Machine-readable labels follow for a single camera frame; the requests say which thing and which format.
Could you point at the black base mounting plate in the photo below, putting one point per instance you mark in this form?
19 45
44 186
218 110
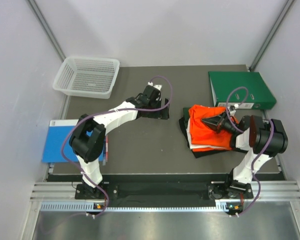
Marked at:
163 190

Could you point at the red white pen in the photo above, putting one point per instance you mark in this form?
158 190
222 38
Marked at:
106 148

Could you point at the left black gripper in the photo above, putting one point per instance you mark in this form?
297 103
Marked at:
162 114

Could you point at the white plastic perforated basket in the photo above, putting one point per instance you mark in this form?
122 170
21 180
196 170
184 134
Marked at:
89 77

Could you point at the green ring binder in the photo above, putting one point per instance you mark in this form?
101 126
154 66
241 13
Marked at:
247 89

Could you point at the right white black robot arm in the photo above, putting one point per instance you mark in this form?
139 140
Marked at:
261 139

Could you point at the blue folder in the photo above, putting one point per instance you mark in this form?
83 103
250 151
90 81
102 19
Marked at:
57 132

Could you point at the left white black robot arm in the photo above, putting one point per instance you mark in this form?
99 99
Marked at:
88 139

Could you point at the orange folded shirt under pile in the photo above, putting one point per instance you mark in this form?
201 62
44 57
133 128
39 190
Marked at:
206 149

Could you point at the aluminium rail frame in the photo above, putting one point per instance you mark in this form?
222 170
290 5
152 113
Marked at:
59 196

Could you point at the orange t shirt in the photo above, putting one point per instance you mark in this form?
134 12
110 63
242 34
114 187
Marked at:
197 112

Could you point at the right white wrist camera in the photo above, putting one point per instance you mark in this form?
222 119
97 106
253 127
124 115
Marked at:
232 109

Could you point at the white t shirt pile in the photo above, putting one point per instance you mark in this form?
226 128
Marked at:
201 136

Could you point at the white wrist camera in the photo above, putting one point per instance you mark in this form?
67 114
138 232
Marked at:
232 109
156 86

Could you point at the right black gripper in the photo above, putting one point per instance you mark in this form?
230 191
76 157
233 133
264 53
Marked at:
216 121

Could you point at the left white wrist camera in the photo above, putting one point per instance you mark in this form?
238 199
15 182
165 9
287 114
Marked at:
156 86

